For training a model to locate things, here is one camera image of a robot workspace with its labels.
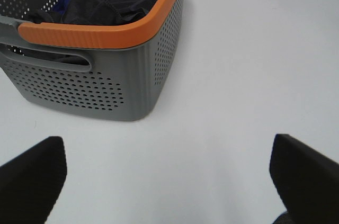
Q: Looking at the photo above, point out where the grey basket with orange rim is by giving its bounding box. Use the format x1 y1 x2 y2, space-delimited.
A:
1 0 183 121

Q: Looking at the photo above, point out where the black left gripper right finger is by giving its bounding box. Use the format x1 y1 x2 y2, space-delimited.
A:
269 134 338 223

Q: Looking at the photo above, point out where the blue cloth in basket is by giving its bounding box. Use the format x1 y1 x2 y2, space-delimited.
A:
52 0 70 15

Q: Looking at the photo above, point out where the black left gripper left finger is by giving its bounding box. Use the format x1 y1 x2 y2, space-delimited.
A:
1 136 67 223

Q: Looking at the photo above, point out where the dark grey towel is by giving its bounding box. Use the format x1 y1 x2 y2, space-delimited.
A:
25 0 157 25

